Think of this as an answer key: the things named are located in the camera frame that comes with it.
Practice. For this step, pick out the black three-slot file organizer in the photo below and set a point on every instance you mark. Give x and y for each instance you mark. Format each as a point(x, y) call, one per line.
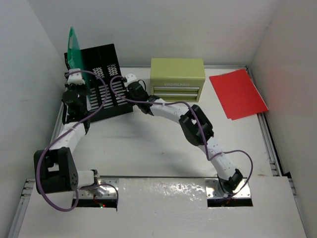
point(103, 61)

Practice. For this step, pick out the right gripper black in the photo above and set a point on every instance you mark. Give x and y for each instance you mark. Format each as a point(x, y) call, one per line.
point(127, 93)

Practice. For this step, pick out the green notebook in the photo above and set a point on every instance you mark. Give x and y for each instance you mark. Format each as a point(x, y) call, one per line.
point(75, 60)

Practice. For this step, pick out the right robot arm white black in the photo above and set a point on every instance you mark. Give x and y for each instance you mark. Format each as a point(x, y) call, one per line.
point(196, 128)

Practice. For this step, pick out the red folder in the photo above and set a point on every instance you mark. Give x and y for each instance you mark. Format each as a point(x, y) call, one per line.
point(238, 95)

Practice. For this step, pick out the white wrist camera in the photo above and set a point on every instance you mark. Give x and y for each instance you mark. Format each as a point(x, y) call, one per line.
point(75, 77)
point(129, 78)

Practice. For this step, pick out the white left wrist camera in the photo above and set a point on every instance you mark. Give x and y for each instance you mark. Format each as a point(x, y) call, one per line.
point(75, 77)

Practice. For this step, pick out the green metal drawer toolbox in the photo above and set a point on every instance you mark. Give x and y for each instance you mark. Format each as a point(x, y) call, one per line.
point(177, 79)

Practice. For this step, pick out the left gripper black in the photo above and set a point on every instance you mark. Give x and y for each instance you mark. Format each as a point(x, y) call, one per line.
point(71, 87)

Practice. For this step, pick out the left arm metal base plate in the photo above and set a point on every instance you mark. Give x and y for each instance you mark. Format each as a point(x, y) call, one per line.
point(103, 188)

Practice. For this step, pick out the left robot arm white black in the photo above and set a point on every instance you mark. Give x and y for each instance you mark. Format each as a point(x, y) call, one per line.
point(58, 172)

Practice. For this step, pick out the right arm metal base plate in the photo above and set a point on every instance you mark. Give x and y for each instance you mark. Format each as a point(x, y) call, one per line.
point(214, 191)

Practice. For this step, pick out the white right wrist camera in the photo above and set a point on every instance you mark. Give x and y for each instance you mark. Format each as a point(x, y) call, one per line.
point(129, 78)

